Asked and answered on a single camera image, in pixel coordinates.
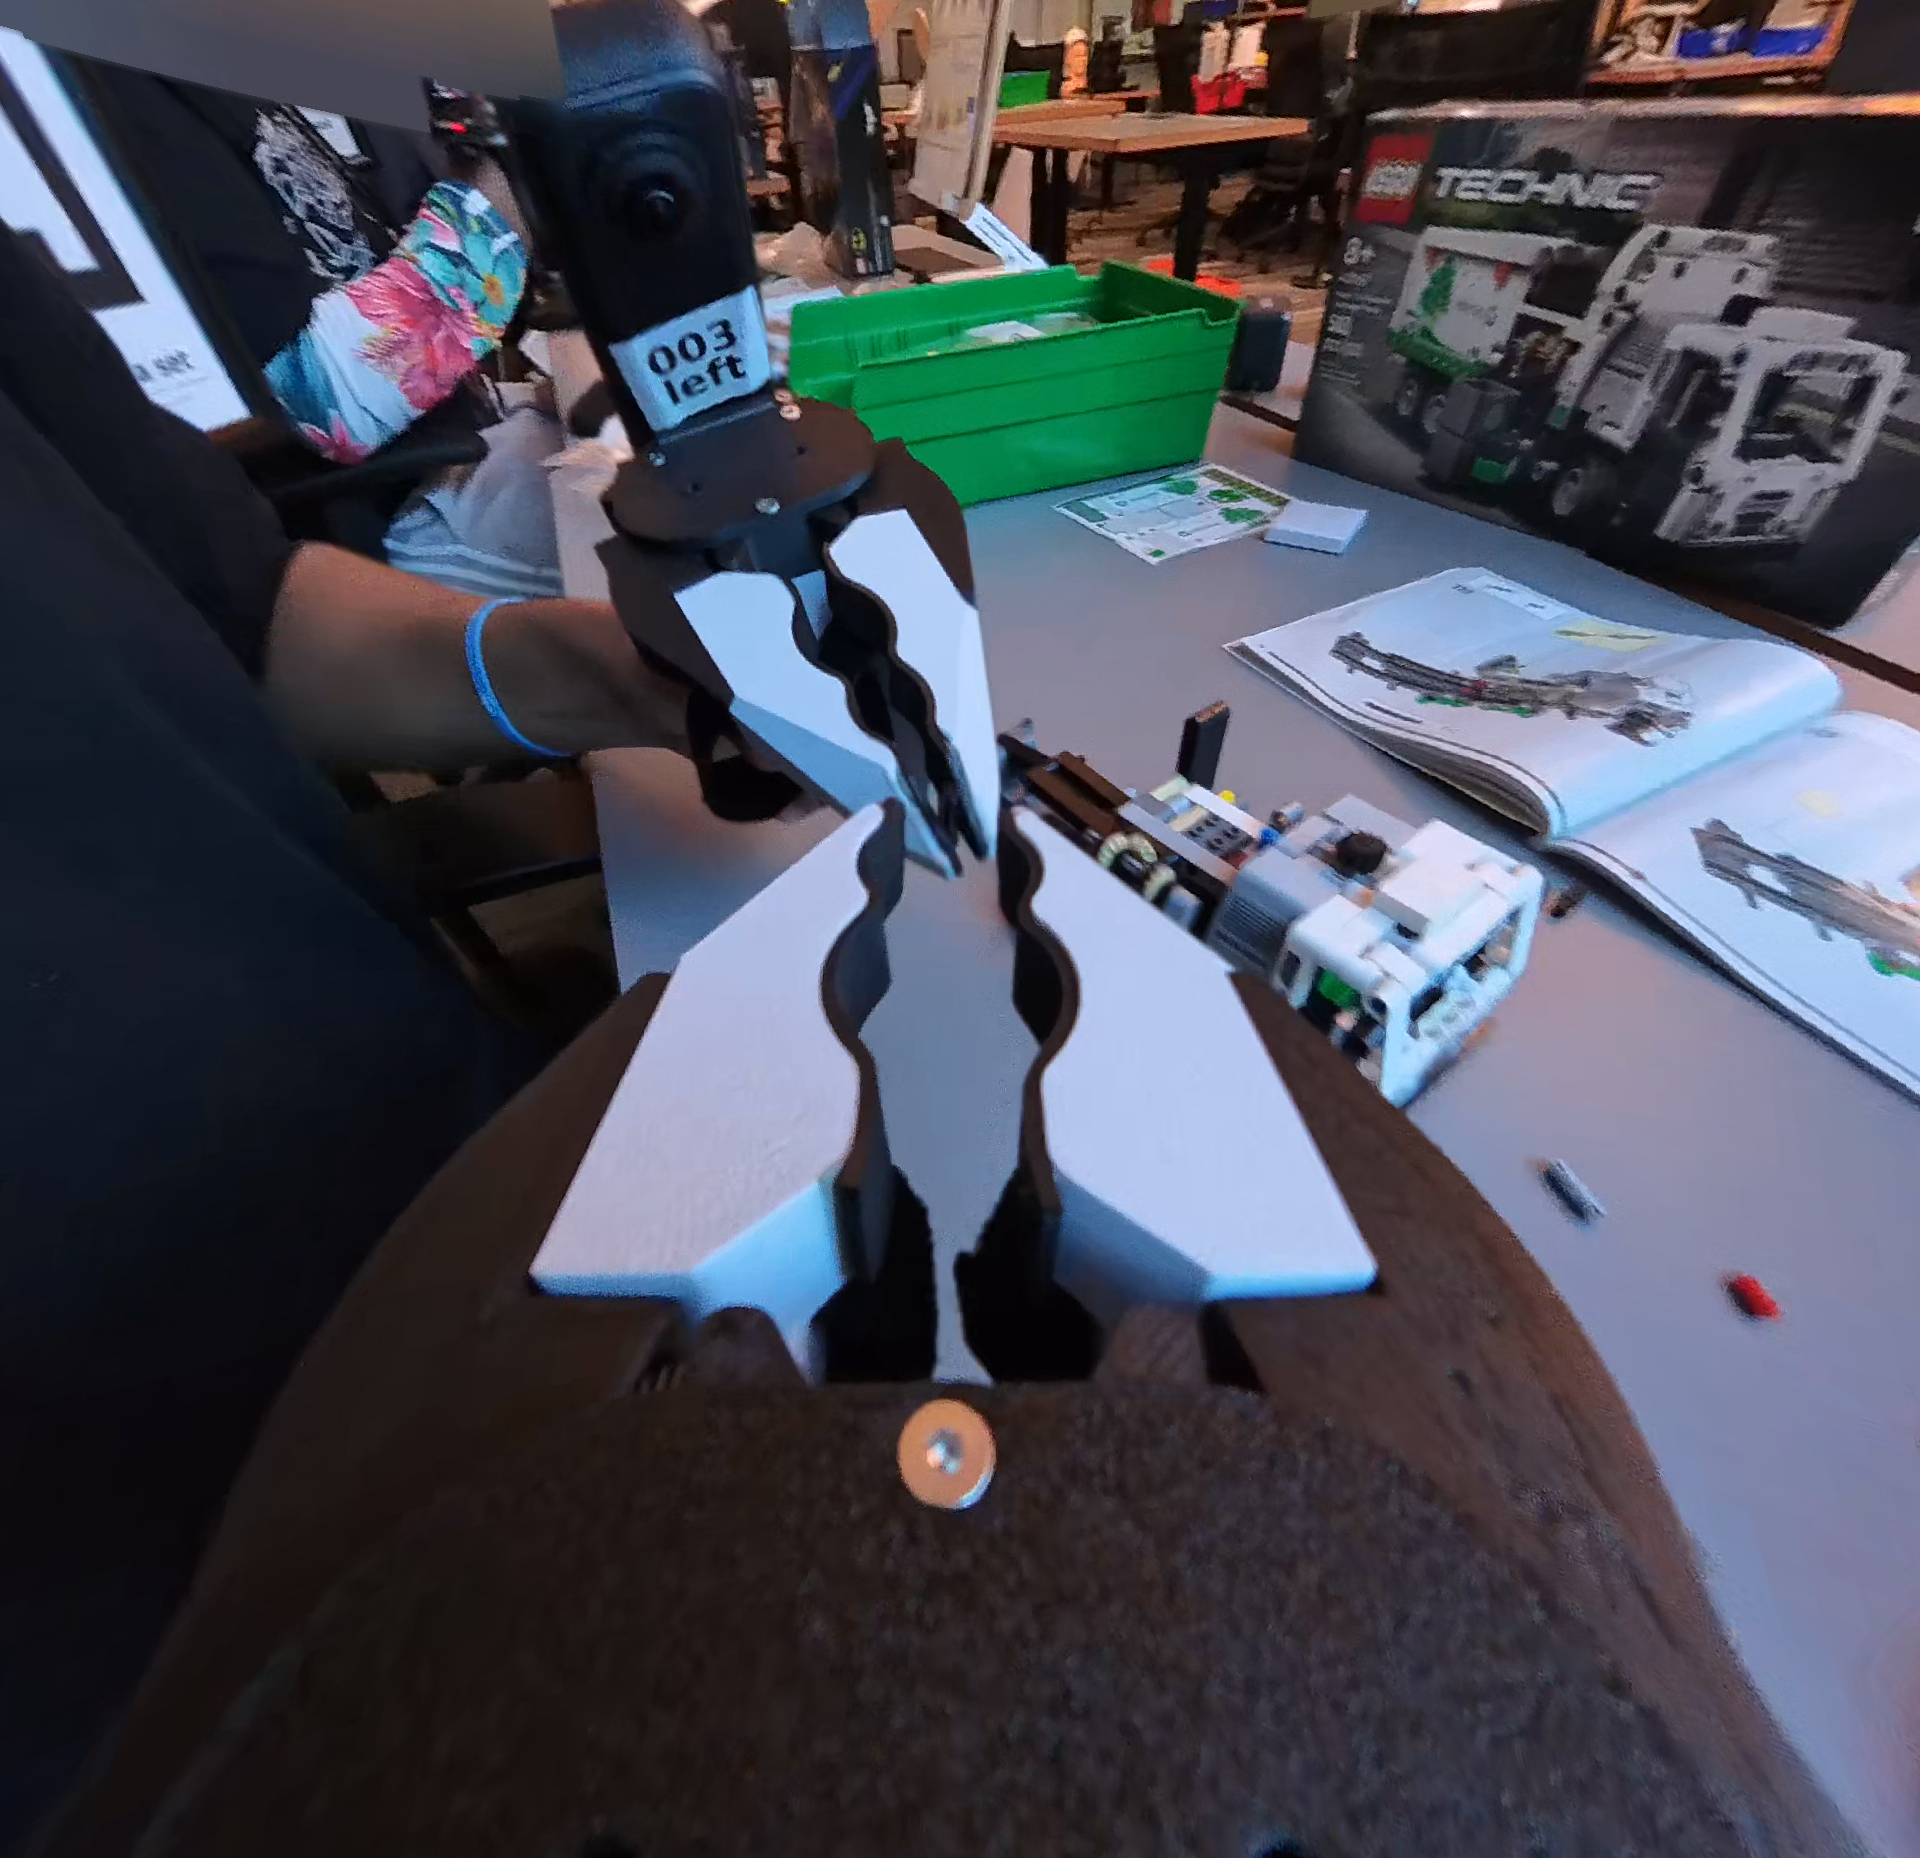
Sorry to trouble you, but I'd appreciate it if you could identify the white lego truck model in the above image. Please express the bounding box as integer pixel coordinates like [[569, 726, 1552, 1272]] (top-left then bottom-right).
[[995, 698, 1549, 1109]]

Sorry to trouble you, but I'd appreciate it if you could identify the open lego instruction booklet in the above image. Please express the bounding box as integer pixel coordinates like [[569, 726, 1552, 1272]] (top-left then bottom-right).
[[1228, 563, 1920, 1106]]

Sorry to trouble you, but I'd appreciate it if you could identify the wooden office table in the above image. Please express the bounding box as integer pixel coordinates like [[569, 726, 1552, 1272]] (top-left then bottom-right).
[[987, 106, 1317, 287]]

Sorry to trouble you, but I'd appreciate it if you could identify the person's dark clothing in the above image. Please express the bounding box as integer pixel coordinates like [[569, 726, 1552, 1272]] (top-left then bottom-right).
[[0, 218, 618, 1858]]

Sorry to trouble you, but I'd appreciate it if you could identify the white poster board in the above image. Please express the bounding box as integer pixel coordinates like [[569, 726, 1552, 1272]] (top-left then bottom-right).
[[908, 0, 1021, 218]]

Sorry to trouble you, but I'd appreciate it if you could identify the lego sticker sheet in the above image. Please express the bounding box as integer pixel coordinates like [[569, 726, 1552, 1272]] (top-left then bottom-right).
[[1054, 465, 1297, 569]]

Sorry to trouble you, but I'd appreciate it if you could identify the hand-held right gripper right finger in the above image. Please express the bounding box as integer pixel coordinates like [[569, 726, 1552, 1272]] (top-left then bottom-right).
[[995, 805, 1381, 1331]]

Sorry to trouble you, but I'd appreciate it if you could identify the person's left forearm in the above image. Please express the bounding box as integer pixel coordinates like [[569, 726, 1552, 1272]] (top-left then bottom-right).
[[267, 534, 699, 773]]

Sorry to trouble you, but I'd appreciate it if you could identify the blue wristband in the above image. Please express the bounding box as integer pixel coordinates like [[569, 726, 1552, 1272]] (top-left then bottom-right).
[[462, 592, 582, 763]]

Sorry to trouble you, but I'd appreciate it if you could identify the green plastic bin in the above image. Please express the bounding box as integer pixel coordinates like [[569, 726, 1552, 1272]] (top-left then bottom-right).
[[786, 258, 1246, 508]]

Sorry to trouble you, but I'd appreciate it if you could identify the tall dark box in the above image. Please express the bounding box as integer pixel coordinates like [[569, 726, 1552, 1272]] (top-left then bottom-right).
[[784, 0, 900, 282]]

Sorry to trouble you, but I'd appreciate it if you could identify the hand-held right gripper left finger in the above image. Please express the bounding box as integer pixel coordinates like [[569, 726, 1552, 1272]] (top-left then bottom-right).
[[530, 801, 912, 1383]]

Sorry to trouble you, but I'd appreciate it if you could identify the black lego set box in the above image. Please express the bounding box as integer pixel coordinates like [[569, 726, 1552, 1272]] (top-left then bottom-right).
[[1294, 92, 1920, 632]]

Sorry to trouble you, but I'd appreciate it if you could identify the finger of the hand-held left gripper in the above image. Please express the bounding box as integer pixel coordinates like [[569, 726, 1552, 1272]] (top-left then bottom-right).
[[823, 502, 1003, 865], [670, 570, 964, 882]]

